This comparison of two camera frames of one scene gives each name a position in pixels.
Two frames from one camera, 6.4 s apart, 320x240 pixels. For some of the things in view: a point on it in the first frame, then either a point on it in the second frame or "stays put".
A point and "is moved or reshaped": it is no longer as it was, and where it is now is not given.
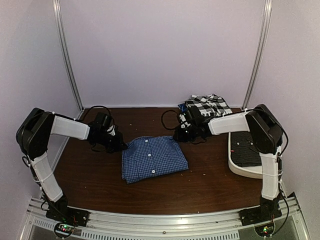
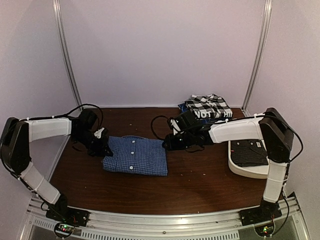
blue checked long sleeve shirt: x=145 y=157 is moved or reshaped
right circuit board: x=265 y=230 stays put
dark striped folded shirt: x=243 y=152 stays put
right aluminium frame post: x=263 y=41 stays put
